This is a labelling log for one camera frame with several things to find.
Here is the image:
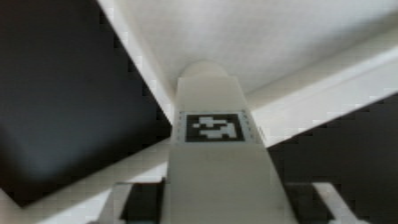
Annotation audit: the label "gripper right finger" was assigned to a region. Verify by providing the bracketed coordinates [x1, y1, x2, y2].
[286, 182, 372, 224]

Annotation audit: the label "white desk leg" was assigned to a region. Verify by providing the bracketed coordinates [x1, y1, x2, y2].
[162, 61, 299, 224]

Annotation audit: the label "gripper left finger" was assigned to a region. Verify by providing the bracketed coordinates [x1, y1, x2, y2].
[87, 181, 166, 224]

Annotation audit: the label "white U-shaped obstacle fence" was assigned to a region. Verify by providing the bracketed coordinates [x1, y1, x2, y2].
[0, 140, 171, 224]

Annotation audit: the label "white desk tabletop tray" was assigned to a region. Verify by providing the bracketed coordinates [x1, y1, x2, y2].
[96, 0, 398, 145]

